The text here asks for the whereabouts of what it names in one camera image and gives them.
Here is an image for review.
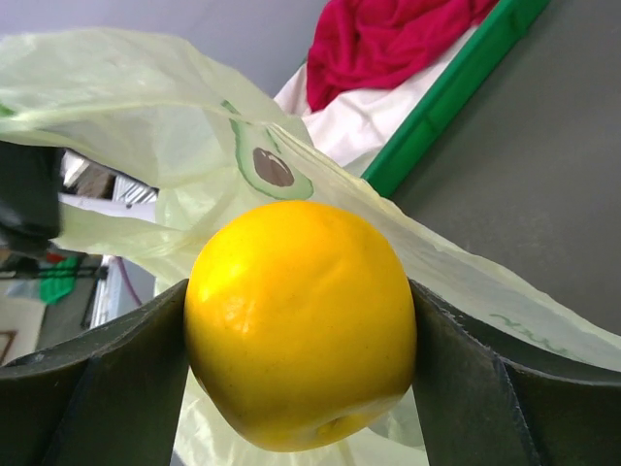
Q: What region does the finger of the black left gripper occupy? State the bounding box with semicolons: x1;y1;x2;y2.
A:
1;142;63;255

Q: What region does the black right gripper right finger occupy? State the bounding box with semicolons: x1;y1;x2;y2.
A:
410;283;620;466

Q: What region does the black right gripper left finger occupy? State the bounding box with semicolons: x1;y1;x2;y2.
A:
1;281;188;466

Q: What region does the light green plastic bag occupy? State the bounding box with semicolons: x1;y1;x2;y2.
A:
1;29;620;465

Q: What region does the yellow orange fruit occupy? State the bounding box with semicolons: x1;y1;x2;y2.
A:
184;201;416;452

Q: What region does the white cloth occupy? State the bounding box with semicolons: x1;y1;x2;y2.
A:
275;26;476;177

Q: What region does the green plastic tray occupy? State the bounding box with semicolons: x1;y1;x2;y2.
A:
362;0;549;197

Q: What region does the red cloth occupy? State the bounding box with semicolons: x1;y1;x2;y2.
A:
307;0;496;112

